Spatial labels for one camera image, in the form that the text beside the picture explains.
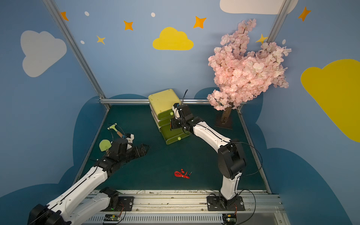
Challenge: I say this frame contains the pink blossom artificial tree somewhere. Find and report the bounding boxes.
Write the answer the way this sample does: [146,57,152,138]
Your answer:
[207,19,292,128]

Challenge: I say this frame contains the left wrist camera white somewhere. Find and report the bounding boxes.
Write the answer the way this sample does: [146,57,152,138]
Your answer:
[123,133,135,150]

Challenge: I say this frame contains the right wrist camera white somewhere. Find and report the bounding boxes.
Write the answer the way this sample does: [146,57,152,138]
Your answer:
[172,103,181,120]

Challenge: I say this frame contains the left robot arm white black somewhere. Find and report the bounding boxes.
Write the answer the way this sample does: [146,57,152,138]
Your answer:
[27,138,150,225]

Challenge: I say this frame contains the right green circuit board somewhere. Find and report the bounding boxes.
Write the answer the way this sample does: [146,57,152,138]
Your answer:
[222,214,237,225]

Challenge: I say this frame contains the green drawer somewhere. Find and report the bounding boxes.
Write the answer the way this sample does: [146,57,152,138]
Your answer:
[158,117,173,127]
[160,124,191,145]
[157,108,174,120]

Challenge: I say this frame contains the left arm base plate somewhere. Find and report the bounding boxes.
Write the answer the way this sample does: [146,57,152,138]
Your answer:
[113,196,135,212]

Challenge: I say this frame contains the red earphones lower bundle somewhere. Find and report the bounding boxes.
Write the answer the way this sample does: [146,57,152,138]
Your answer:
[174,169,192,179]

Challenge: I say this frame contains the green round paddle wooden handle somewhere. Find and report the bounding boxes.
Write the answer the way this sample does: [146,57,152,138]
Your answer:
[99,139,112,153]

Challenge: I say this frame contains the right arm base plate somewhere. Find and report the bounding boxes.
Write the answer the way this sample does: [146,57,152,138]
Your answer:
[206,194,245,212]

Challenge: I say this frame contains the aluminium rail front frame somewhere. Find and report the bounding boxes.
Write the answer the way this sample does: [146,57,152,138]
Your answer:
[82,189,290,224]

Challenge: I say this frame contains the left green circuit board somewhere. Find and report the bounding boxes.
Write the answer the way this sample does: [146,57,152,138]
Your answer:
[103,214,121,224]

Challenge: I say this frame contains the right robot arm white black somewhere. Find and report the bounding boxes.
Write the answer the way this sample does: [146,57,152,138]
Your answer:
[171,103,247,203]

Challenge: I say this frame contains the green circuit board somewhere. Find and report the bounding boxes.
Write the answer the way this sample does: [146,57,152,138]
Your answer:
[222,214,237,225]
[103,214,121,224]

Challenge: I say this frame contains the green three-drawer cabinet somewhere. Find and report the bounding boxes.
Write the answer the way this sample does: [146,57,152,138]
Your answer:
[148,89,181,132]

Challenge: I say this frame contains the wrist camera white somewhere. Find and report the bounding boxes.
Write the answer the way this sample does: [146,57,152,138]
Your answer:
[172,103,181,120]
[123,133,135,150]

